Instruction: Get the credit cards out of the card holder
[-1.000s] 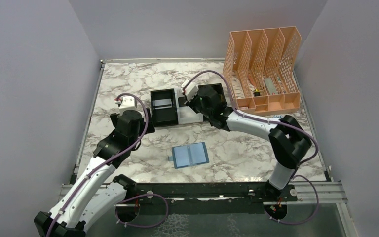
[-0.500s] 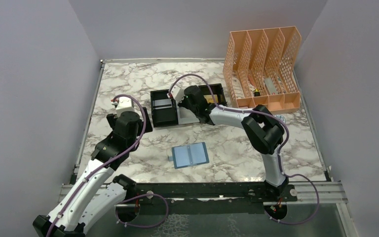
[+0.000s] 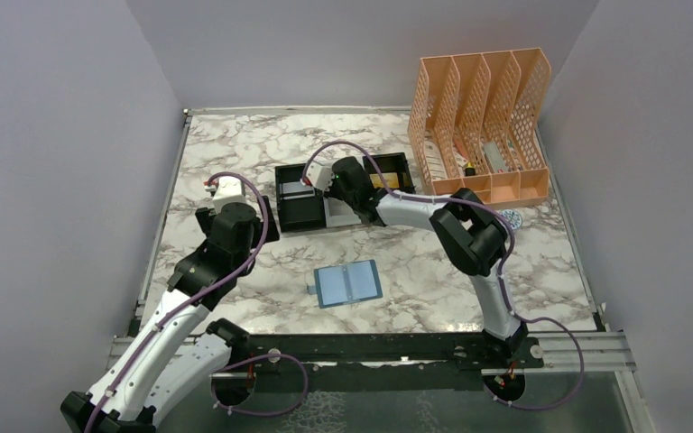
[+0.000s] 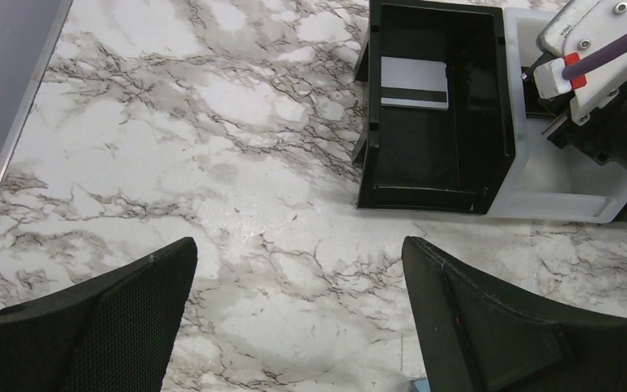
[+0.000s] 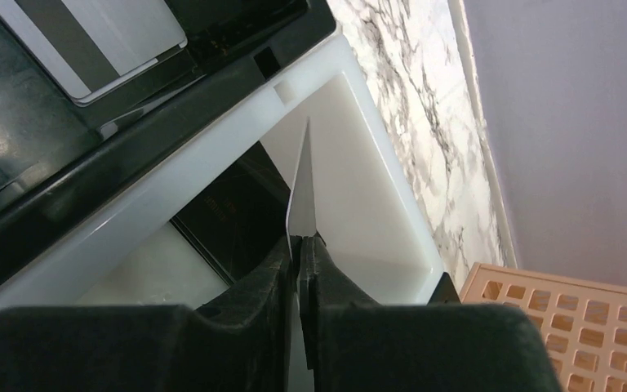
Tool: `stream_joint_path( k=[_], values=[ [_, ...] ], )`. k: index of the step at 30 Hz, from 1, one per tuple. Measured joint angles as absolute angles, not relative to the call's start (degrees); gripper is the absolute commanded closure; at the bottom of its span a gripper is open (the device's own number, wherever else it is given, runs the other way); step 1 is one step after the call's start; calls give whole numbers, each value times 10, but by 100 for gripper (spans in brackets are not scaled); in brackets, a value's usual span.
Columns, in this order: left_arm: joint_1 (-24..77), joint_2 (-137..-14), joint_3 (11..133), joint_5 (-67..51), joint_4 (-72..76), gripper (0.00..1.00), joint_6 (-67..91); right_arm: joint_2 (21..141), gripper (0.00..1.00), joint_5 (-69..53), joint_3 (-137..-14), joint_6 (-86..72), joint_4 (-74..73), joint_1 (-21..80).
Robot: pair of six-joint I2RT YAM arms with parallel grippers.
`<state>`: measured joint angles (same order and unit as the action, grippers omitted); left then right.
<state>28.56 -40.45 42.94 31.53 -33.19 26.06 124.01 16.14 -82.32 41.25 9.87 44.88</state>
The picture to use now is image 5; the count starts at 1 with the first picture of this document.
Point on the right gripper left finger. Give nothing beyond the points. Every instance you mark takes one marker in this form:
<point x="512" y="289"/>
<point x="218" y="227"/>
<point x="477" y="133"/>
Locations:
<point x="239" y="341"/>

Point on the black white card tray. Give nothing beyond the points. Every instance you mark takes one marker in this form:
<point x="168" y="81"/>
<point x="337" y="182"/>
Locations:
<point x="87" y="193"/>

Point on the orange file organizer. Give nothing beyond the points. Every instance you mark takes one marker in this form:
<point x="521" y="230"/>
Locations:
<point x="583" y="324"/>

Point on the black credit card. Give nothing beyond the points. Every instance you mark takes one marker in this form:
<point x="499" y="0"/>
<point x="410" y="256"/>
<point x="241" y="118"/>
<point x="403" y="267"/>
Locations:
<point x="235" y="221"/>
<point x="301" y="215"/>

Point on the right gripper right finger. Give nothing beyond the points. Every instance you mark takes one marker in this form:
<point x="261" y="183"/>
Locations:
<point x="353" y="343"/>

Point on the white magnetic stripe card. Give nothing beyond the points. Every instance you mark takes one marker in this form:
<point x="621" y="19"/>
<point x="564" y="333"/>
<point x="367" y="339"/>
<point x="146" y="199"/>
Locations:
<point x="91" y="48"/>

